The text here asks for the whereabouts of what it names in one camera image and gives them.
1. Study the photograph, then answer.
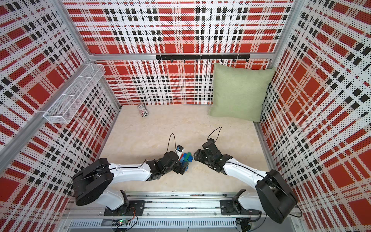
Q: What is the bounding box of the green lego brick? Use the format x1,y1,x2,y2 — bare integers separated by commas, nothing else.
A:
183,152,193,162

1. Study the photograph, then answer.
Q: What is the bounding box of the blue long lego brick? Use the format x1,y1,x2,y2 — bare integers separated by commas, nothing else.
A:
179,153,189,163

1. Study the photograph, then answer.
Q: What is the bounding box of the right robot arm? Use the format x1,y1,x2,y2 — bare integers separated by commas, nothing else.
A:
194,138,299,223

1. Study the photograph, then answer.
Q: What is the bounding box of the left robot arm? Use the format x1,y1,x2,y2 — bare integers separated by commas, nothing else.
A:
72,151,193,215

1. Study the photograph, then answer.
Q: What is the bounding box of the green pillow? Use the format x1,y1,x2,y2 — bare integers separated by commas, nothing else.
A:
209,63,275,122

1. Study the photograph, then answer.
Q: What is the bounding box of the metal can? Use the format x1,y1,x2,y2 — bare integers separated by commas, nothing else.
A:
137,103,148,117

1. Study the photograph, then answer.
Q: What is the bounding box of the green circuit board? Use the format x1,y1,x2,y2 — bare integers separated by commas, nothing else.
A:
111,218,128,227

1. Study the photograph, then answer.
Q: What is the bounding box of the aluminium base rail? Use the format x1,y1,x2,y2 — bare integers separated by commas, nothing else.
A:
57,192,304,232

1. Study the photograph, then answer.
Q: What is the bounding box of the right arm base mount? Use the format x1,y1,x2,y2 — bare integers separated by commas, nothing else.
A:
220,200,260,216

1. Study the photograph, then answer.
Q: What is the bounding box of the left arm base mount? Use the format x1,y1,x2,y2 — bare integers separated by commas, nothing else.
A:
103,201,146,217

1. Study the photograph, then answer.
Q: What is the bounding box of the black hook rail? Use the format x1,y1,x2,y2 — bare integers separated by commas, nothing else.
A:
156,54,251,61

